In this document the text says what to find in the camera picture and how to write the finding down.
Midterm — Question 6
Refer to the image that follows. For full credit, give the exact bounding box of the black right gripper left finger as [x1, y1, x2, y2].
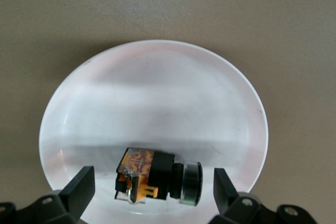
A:
[0, 165, 96, 224]

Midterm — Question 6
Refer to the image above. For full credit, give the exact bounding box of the orange push-button switch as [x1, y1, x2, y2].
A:
[113, 147, 204, 206]

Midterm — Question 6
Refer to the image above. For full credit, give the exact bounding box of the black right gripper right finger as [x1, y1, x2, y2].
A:
[212, 167, 325, 224]

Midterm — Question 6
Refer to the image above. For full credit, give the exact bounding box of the pink round plate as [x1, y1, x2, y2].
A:
[38, 39, 270, 224]

